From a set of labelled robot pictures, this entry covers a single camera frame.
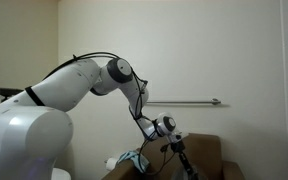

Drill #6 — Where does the chrome wall grab bar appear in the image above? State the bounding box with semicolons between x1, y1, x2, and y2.
147;98;222;105

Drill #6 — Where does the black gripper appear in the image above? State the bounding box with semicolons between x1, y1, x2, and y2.
171;140;197;177

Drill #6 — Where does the light blue cloth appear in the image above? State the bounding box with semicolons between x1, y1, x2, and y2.
117;150;150;173

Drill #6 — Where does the white toilet paper roll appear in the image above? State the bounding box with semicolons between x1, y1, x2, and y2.
105;158;117;171

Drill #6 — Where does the brown leather sofa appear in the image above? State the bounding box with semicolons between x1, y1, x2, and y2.
102;133;245;180

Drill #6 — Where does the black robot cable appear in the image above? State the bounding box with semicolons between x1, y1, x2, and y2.
42;51;178;177

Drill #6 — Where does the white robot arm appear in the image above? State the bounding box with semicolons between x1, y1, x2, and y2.
0;58;194;180

